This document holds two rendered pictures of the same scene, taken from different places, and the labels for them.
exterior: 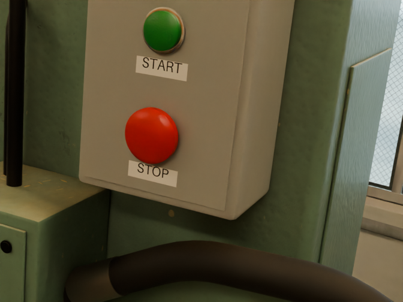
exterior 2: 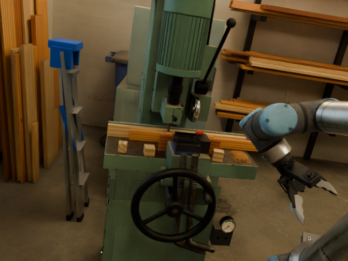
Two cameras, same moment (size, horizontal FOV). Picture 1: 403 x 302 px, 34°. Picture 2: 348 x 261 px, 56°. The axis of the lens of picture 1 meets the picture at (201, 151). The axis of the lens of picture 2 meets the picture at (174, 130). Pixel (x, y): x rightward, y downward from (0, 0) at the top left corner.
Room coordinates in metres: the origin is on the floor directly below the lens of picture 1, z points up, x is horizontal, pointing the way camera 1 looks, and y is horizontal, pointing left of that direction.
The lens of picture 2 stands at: (1.30, 1.34, 1.42)
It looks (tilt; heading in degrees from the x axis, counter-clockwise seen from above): 20 degrees down; 237
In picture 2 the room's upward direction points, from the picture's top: 9 degrees clockwise
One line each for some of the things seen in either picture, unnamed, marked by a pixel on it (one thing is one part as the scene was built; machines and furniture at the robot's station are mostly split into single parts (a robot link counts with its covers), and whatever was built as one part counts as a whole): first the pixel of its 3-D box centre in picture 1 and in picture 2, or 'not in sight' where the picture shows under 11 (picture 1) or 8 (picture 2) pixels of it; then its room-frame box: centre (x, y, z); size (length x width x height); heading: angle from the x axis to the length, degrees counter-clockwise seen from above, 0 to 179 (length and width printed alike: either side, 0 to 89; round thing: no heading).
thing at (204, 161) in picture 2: not in sight; (186, 160); (0.65, 0.45, 0.92); 0.15 x 0.13 x 0.09; 158
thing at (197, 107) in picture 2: not in sight; (194, 109); (0.46, 0.18, 1.02); 0.12 x 0.03 x 0.12; 68
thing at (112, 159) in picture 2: not in sight; (180, 160); (0.62, 0.38, 0.87); 0.61 x 0.30 x 0.06; 158
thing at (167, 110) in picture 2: not in sight; (171, 112); (0.61, 0.24, 1.03); 0.14 x 0.07 x 0.09; 68
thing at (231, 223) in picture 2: not in sight; (227, 225); (0.46, 0.55, 0.65); 0.06 x 0.04 x 0.08; 158
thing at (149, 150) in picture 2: not in sight; (149, 150); (0.75, 0.35, 0.92); 0.04 x 0.04 x 0.03; 72
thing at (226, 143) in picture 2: not in sight; (199, 141); (0.49, 0.31, 0.92); 0.60 x 0.02 x 0.04; 158
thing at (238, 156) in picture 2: not in sight; (240, 155); (0.38, 0.45, 0.91); 0.10 x 0.07 x 0.02; 68
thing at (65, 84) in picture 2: not in sight; (70, 133); (0.79, -0.64, 0.58); 0.27 x 0.25 x 1.16; 150
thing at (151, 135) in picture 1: (151, 135); not in sight; (0.34, 0.03, 1.36); 0.03 x 0.01 x 0.03; 68
